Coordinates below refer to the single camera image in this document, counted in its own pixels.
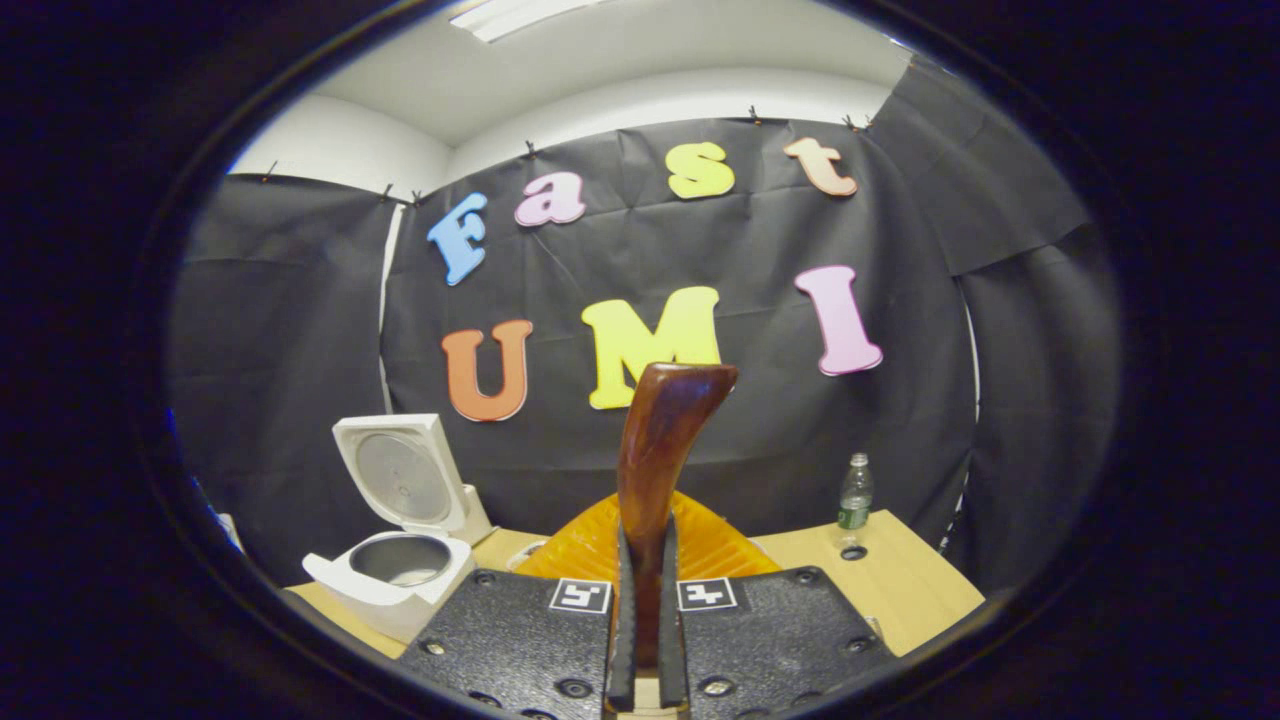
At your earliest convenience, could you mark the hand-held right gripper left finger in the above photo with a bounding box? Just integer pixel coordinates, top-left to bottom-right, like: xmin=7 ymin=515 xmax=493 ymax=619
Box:
xmin=398 ymin=490 xmax=641 ymax=720

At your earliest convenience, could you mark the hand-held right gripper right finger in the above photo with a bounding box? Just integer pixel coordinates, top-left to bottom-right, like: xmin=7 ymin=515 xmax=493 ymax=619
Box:
xmin=658 ymin=490 xmax=898 ymax=720

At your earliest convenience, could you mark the brown wooden spoon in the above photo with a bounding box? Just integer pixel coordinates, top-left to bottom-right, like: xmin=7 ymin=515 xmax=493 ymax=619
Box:
xmin=615 ymin=362 xmax=739 ymax=691

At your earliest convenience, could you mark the white rice cooker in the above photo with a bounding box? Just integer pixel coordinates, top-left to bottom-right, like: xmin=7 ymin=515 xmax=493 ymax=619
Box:
xmin=302 ymin=413 xmax=496 ymax=644

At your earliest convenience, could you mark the green label water bottle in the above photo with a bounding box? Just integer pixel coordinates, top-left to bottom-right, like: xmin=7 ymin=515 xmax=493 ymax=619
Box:
xmin=838 ymin=452 xmax=874 ymax=531

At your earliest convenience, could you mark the metal inner pot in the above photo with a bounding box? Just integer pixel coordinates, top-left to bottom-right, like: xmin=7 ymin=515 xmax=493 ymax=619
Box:
xmin=348 ymin=533 xmax=453 ymax=588

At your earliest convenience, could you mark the long ceiling light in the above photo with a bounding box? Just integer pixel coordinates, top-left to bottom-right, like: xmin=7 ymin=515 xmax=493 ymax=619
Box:
xmin=448 ymin=0 xmax=611 ymax=44

